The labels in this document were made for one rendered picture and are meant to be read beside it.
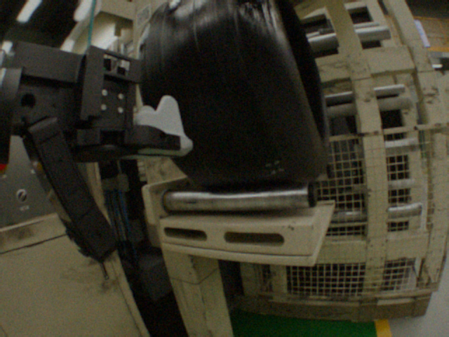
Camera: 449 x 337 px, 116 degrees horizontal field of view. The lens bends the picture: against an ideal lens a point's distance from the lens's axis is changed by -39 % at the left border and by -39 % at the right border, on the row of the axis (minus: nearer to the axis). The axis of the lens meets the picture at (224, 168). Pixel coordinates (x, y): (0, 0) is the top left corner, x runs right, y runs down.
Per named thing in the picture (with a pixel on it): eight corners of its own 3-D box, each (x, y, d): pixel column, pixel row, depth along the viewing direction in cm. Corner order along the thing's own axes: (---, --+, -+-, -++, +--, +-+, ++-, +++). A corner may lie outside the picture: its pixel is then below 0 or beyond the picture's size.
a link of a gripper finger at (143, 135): (191, 131, 21) (104, 118, 13) (192, 148, 21) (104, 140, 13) (158, 141, 23) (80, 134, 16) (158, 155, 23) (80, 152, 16)
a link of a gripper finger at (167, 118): (207, 102, 26) (143, 81, 18) (211, 153, 25) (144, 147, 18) (187, 109, 27) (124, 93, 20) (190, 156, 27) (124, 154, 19)
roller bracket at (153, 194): (149, 226, 52) (140, 186, 51) (231, 192, 85) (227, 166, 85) (157, 227, 50) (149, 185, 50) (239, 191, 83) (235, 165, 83)
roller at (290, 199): (163, 211, 53) (160, 193, 53) (176, 207, 57) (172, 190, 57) (313, 210, 34) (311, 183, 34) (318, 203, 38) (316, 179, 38)
